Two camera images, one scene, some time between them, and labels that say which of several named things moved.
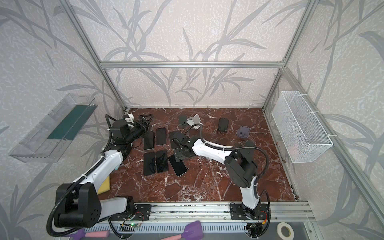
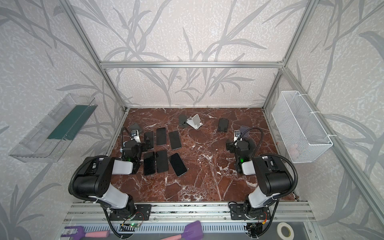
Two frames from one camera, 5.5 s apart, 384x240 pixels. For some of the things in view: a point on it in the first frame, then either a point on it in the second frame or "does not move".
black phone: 149,163 does not move
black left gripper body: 141,122 → 139,147
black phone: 148,140 does not move
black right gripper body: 181,144 → 235,147
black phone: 179,167 does not move
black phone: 173,145 does not move
